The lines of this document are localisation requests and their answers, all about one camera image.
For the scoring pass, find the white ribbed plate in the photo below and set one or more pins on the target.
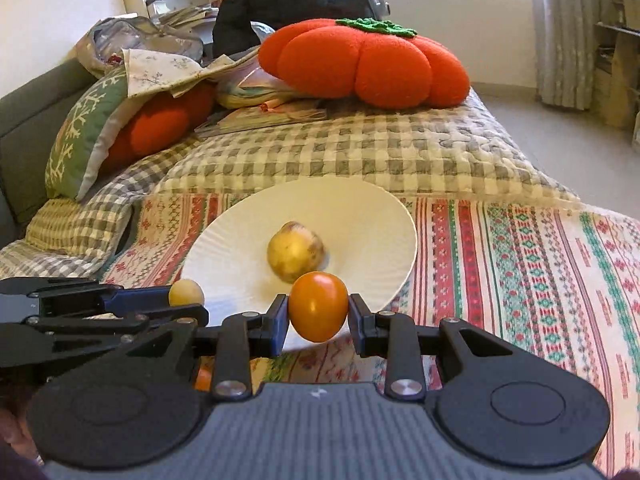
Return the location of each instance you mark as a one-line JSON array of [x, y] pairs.
[[255, 249]]

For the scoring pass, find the wooden shelf unit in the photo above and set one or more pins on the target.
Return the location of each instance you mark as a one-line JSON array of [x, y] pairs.
[[616, 72]]

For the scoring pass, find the curtain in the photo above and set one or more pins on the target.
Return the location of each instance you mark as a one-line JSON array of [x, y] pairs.
[[565, 49]]

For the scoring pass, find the small red plush cushion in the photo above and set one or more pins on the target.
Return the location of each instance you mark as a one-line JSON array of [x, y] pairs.
[[162, 122]]

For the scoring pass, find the person right hand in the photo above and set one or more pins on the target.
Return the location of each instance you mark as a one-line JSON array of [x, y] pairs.
[[14, 428]]

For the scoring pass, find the green embroidered pillow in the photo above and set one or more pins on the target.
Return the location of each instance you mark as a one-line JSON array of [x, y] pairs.
[[87, 134]]

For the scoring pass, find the silver storage bag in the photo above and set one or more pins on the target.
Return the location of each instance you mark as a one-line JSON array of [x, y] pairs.
[[102, 48]]

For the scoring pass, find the patterned red green cloth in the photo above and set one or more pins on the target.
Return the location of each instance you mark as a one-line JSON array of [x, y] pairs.
[[561, 283]]

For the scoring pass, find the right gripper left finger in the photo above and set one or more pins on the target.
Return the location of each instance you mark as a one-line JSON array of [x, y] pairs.
[[236, 341]]

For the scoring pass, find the brown yellow pear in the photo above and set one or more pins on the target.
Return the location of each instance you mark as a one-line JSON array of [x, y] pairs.
[[294, 251]]

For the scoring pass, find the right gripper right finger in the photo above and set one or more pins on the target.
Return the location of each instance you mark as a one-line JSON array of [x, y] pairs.
[[397, 339]]

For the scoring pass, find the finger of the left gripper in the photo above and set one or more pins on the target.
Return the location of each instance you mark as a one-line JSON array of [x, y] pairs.
[[140, 299], [125, 322]]

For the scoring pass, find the tan longan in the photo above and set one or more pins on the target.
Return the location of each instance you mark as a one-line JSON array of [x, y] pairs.
[[185, 292]]

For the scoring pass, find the floral cloth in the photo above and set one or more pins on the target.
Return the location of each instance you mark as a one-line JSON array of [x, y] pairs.
[[151, 72]]

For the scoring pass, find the large tomato plush cushion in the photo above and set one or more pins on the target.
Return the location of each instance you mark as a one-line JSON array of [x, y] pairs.
[[381, 63]]

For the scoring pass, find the checkered quilt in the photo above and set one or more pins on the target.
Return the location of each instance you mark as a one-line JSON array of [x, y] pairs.
[[454, 152]]

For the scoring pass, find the folded fabric bundle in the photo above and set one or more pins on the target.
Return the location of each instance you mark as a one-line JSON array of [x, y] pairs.
[[247, 85]]

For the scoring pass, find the orange tomato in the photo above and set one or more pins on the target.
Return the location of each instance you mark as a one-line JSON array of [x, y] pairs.
[[203, 379], [318, 306]]

